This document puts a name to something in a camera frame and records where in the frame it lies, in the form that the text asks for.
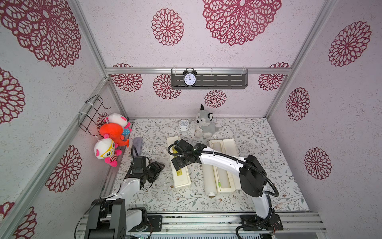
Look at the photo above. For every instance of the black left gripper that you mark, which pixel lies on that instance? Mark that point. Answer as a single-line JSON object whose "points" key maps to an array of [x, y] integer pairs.
{"points": [[157, 169]]}

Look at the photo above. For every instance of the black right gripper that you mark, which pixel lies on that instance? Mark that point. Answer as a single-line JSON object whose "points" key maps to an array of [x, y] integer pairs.
{"points": [[181, 161]]}

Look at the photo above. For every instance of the cream wrap dispenser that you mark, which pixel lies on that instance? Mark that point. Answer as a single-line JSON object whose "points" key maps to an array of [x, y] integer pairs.
{"points": [[232, 150], [181, 177]]}

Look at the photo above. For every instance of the cream dispenser bottom tray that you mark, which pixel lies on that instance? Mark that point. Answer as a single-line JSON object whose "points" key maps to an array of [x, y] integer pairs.
{"points": [[224, 183]]}

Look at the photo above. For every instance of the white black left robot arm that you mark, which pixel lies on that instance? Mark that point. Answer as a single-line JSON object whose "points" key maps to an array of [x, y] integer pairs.
{"points": [[109, 219]]}

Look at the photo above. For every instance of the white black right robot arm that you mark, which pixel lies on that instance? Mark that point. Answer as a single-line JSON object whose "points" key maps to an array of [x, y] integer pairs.
{"points": [[253, 178]]}

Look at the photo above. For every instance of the small white round clock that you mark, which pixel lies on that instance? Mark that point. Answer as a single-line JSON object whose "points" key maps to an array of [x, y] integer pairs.
{"points": [[183, 125]]}

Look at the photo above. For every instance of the grey plush wolf toy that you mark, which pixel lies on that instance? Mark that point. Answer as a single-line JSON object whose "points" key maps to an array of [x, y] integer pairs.
{"points": [[205, 126]]}

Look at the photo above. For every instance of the white plush toy yellow glasses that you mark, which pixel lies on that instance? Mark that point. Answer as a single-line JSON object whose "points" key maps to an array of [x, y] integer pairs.
{"points": [[106, 149]]}

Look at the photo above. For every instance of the red orange plush toy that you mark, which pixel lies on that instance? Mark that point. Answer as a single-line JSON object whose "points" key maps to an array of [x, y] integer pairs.
{"points": [[114, 131]]}

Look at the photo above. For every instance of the white pink plush toy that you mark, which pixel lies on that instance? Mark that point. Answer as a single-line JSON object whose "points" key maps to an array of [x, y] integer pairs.
{"points": [[118, 119]]}

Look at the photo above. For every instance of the floral table mat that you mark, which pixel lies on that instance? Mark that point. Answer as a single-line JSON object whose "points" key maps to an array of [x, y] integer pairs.
{"points": [[252, 137]]}

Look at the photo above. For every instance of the black alarm clock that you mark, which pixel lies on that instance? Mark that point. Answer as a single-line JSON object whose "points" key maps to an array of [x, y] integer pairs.
{"points": [[190, 76]]}

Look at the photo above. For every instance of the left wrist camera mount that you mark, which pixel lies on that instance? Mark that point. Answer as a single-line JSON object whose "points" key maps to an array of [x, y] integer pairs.
{"points": [[139, 165]]}

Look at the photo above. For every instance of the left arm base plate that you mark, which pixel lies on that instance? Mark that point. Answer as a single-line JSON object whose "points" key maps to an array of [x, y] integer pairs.
{"points": [[150, 224]]}

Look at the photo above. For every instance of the black wire wall basket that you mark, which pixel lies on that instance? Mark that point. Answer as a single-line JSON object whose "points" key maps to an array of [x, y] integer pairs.
{"points": [[87, 118]]}

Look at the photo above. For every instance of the grey wall shelf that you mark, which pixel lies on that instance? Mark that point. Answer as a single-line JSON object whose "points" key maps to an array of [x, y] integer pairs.
{"points": [[212, 81]]}

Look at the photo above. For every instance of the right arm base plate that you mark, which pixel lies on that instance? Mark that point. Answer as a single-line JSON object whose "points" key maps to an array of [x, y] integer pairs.
{"points": [[257, 224]]}

